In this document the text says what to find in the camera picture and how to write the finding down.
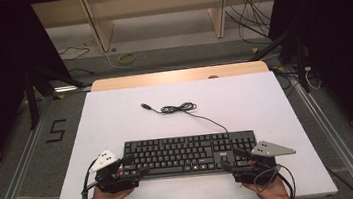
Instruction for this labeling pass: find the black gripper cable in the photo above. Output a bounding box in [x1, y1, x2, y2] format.
[252, 162, 299, 199]
[77, 159, 103, 199]

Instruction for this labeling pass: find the yellow tape roll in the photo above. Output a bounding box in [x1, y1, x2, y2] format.
[117, 51, 137, 67]

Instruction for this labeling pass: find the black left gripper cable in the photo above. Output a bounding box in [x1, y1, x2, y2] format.
[77, 159, 103, 199]

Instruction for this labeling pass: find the person's right hand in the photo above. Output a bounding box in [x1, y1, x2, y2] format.
[241, 175, 293, 199]

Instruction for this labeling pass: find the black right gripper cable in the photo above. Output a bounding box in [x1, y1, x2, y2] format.
[252, 162, 299, 199]

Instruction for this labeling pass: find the thin black floor cable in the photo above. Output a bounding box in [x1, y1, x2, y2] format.
[57, 44, 92, 64]

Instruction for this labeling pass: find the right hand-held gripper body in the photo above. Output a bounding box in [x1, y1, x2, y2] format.
[229, 136, 300, 189]

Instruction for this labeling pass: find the bundle of black cables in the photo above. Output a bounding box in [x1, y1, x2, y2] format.
[223, 0, 277, 50]

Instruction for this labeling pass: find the white floor cable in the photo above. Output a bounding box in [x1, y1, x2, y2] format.
[101, 40, 193, 79]

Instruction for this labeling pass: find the black keyboard cable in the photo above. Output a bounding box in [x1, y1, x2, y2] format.
[140, 93, 230, 143]

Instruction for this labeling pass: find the black computer keyboard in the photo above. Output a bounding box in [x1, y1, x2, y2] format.
[120, 126, 261, 184]

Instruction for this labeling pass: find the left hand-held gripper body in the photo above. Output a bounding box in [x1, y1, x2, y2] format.
[86, 145, 143, 197]

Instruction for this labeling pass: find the short aluminium bar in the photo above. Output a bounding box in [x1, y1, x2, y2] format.
[52, 82, 93, 95]

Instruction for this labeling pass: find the light wooden table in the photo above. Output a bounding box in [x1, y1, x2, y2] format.
[90, 59, 270, 93]

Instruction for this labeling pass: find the black metal stand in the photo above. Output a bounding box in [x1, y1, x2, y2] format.
[20, 61, 90, 131]
[244, 19, 313, 101]

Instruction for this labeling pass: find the aluminium floor rail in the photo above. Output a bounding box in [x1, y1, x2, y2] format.
[0, 97, 63, 199]
[285, 58, 353, 199]

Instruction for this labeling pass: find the short white looped cable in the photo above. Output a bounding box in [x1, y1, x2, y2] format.
[304, 65, 323, 93]

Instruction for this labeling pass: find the wooden desk frame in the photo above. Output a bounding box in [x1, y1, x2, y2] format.
[31, 0, 289, 61]

